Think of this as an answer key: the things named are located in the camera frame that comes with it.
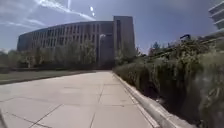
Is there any tree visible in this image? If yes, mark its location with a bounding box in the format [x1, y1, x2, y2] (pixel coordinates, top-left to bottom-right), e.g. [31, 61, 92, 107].
[114, 41, 141, 66]

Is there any grey concrete slab pavement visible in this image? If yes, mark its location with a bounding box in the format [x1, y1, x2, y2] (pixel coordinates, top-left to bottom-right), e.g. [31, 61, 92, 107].
[0, 70, 158, 128]

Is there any dark curved glass building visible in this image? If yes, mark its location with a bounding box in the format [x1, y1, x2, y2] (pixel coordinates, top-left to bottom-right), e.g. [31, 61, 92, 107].
[16, 15, 137, 70]

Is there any overgrown green hedge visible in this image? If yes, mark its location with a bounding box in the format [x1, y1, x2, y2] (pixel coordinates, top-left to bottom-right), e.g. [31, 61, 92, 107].
[113, 34, 224, 128]

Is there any row of trees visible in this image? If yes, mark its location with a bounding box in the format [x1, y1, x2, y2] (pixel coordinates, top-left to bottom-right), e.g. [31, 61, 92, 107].
[0, 41, 98, 71]

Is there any grey concrete kerb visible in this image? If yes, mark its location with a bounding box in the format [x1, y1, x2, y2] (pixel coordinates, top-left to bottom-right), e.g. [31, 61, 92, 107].
[112, 71, 198, 128]

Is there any white tiered building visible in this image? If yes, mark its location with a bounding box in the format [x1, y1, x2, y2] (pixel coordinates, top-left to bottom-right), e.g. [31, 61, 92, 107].
[208, 0, 224, 33]

